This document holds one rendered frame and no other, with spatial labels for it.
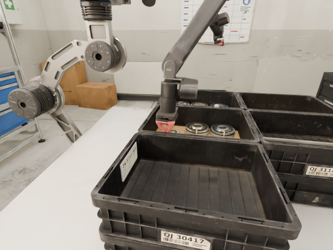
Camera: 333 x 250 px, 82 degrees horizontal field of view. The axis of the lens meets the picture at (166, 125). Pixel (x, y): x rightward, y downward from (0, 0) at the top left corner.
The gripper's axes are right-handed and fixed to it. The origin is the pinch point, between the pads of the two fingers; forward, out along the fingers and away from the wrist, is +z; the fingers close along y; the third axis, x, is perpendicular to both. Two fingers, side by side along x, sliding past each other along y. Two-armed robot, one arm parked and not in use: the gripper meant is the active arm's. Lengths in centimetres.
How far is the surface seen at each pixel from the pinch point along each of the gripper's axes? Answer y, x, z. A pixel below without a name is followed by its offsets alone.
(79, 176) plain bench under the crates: -10.0, 33.7, 20.4
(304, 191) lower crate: -9, -48, 10
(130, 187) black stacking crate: -24.9, 5.4, 6.3
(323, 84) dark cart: 153, -129, 1
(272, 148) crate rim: -9.4, -34.7, -4.7
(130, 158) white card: -20.5, 6.9, -0.5
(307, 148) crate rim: -9.4, -43.8, -6.3
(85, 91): 238, 191, 62
